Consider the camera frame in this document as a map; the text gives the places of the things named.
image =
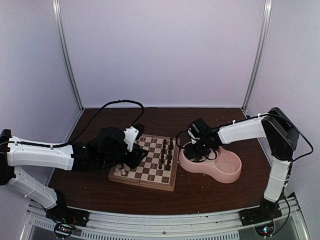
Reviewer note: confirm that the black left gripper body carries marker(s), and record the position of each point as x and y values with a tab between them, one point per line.
111	160

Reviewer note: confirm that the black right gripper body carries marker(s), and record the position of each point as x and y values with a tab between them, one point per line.
200	151

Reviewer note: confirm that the dark pawn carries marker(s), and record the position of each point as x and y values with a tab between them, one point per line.
164	142

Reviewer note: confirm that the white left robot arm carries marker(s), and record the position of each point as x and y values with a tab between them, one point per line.
16	153

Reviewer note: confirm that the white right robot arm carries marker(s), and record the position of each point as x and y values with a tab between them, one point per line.
275	132

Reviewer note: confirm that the white chess pieces row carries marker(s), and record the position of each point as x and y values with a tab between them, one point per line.
120	170

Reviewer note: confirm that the wooden chess board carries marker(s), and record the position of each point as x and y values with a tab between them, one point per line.
147	174

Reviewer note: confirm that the pink plastic double bowl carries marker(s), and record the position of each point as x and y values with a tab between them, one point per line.
226	168

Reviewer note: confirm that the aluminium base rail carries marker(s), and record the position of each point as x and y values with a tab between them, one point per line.
223	225

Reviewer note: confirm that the aluminium frame post right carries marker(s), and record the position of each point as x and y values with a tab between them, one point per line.
263	34

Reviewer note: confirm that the aluminium frame post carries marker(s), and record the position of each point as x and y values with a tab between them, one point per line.
56	4
263	34

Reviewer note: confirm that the aluminium frame post left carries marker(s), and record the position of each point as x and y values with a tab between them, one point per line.
56	4

